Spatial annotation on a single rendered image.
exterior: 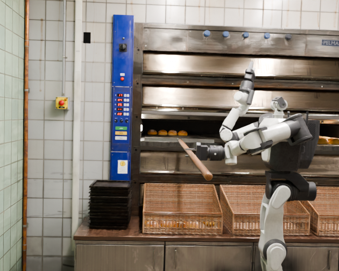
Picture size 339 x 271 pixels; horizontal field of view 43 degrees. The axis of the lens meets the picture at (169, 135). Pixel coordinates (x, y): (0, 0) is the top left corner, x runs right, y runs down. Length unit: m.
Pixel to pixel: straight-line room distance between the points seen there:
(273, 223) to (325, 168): 1.18
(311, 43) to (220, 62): 0.75
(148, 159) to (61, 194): 0.73
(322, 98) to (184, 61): 1.15
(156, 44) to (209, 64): 0.44
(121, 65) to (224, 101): 0.85
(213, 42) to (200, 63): 0.20
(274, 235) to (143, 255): 0.89
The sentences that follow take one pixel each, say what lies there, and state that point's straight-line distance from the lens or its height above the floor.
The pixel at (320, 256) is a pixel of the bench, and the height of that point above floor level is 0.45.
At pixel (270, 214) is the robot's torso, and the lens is 2.59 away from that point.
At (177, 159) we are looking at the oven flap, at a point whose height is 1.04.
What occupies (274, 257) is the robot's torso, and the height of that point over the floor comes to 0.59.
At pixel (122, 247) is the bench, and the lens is 2.97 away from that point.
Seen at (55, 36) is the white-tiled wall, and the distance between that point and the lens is 3.49.
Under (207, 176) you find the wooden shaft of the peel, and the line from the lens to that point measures 1.61.
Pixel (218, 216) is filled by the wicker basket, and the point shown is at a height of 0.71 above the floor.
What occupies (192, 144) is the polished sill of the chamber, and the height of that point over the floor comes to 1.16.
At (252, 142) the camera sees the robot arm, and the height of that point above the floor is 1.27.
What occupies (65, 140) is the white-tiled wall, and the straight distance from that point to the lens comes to 3.43.
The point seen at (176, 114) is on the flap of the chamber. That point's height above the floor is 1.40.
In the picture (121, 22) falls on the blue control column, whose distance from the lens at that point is 3.42.
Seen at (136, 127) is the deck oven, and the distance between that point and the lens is 3.38.
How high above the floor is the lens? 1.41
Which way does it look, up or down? 3 degrees down
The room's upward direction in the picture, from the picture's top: 2 degrees clockwise
